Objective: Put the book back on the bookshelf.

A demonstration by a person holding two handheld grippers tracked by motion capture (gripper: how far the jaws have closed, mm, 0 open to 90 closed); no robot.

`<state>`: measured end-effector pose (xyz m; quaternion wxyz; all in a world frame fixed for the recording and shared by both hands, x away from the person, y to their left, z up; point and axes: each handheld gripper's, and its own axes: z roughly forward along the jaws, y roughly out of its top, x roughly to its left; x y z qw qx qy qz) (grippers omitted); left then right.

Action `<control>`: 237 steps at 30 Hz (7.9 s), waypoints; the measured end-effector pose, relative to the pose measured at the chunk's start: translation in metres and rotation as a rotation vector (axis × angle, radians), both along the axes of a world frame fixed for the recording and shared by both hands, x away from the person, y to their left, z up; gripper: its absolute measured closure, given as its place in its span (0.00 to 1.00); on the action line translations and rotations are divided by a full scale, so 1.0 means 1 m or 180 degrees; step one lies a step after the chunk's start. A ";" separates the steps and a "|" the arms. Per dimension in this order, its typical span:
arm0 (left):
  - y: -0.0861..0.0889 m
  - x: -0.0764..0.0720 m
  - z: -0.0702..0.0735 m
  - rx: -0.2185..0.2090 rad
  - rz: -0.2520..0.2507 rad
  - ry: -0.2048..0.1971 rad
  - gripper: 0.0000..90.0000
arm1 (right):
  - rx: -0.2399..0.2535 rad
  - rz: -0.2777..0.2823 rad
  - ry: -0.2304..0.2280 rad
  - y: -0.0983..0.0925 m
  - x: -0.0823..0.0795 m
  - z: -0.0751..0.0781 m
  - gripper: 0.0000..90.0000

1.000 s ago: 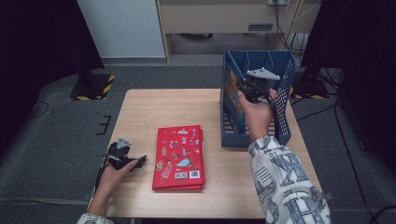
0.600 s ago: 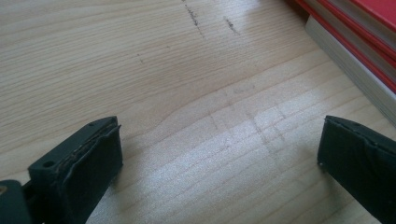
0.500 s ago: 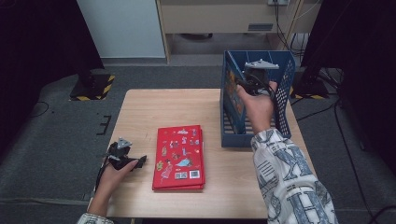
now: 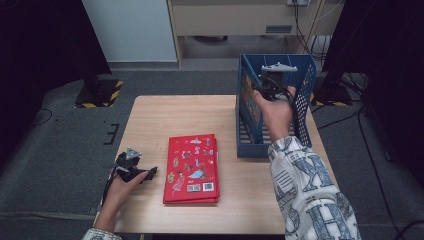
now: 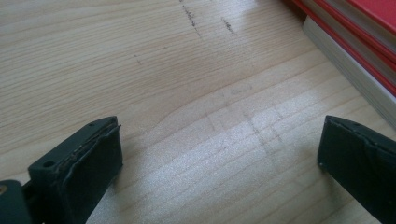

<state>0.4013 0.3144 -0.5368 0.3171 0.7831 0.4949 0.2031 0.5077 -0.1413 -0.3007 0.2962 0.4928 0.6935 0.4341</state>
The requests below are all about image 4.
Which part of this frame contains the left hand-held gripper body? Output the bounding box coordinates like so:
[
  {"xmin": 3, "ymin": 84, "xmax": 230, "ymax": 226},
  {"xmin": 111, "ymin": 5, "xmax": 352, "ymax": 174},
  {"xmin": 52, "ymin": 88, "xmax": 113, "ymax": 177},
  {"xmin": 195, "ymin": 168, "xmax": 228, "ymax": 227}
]
[{"xmin": 113, "ymin": 146, "xmax": 149, "ymax": 183}]

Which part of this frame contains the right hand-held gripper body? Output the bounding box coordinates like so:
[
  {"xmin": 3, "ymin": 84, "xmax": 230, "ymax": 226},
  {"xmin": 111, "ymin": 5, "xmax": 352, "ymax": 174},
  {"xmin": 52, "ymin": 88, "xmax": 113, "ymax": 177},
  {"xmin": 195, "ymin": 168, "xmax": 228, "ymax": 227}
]
[{"xmin": 254, "ymin": 62, "xmax": 299, "ymax": 102}]

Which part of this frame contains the yellow-black striped stand base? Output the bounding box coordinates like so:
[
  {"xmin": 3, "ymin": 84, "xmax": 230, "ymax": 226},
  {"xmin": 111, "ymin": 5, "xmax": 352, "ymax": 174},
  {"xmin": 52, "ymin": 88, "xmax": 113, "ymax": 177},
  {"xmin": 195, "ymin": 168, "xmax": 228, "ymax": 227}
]
[
  {"xmin": 309, "ymin": 83, "xmax": 354, "ymax": 108},
  {"xmin": 73, "ymin": 78, "xmax": 124, "ymax": 109}
]

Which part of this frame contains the black curtain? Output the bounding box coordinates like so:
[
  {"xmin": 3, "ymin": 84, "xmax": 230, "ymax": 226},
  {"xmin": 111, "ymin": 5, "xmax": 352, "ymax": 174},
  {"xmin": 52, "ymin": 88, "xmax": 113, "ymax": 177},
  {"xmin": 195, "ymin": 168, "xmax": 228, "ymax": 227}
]
[
  {"xmin": 0, "ymin": 0, "xmax": 113, "ymax": 168},
  {"xmin": 321, "ymin": 0, "xmax": 424, "ymax": 188}
]

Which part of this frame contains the person's left hand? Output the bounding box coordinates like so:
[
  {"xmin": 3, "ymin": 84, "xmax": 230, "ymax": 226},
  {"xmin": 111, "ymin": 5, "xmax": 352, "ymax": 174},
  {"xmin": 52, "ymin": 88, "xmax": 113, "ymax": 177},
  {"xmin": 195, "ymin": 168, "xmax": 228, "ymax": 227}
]
[{"xmin": 105, "ymin": 170, "xmax": 150, "ymax": 207}]

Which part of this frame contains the beige wooden desk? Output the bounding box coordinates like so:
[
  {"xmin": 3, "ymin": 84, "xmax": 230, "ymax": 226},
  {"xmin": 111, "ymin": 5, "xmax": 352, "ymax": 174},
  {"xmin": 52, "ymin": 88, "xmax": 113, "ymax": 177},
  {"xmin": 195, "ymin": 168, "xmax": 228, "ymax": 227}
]
[{"xmin": 166, "ymin": 0, "xmax": 346, "ymax": 69}]

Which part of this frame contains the person's right hand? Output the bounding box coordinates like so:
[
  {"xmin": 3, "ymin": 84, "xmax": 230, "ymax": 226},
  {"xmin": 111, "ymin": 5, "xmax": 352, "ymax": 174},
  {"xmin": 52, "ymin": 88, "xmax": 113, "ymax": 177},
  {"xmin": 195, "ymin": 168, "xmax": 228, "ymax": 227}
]
[{"xmin": 252, "ymin": 85, "xmax": 298, "ymax": 144}]

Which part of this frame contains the thin black floor cable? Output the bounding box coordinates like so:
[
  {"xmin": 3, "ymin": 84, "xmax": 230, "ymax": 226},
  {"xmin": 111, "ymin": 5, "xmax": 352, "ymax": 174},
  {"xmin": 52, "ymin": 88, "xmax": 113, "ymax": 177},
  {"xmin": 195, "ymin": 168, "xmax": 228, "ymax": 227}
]
[{"xmin": 29, "ymin": 108, "xmax": 54, "ymax": 128}]

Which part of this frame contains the thick black floor cable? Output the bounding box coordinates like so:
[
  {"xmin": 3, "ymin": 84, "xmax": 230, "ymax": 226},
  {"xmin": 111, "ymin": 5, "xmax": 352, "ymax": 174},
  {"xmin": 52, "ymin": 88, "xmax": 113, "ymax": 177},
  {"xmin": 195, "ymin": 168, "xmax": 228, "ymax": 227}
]
[{"xmin": 393, "ymin": 219, "xmax": 424, "ymax": 240}]

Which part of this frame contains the blue plastic file rack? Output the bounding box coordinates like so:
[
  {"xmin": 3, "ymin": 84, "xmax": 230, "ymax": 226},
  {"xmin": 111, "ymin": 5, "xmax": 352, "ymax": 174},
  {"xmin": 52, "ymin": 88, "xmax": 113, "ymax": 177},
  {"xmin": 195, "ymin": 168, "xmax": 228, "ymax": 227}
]
[{"xmin": 235, "ymin": 53, "xmax": 318, "ymax": 159}]

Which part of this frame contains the long black floor cable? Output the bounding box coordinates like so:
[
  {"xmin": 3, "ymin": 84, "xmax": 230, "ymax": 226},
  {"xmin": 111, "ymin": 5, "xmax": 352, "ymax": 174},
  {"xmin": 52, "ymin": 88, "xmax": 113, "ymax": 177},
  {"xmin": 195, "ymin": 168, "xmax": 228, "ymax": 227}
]
[{"xmin": 357, "ymin": 106, "xmax": 401, "ymax": 240}]

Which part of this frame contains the black floor tape mark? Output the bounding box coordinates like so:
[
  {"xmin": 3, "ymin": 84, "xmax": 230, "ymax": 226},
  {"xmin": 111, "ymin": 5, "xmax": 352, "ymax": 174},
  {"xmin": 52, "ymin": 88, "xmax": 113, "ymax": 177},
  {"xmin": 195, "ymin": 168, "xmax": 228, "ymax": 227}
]
[{"xmin": 102, "ymin": 123, "xmax": 120, "ymax": 146}]

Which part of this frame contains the black hanging cable bundle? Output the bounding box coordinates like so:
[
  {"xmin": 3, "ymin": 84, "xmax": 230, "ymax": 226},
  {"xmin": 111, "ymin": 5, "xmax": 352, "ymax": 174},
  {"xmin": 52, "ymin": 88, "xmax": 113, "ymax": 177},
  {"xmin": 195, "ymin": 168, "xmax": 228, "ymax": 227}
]
[{"xmin": 292, "ymin": 0, "xmax": 326, "ymax": 63}]

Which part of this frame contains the white cabinet panel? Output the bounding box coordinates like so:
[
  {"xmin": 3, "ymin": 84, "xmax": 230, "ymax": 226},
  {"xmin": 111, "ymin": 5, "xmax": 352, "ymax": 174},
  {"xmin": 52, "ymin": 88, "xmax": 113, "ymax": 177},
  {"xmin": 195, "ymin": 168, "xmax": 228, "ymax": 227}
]
[{"xmin": 81, "ymin": 0, "xmax": 178, "ymax": 63}]

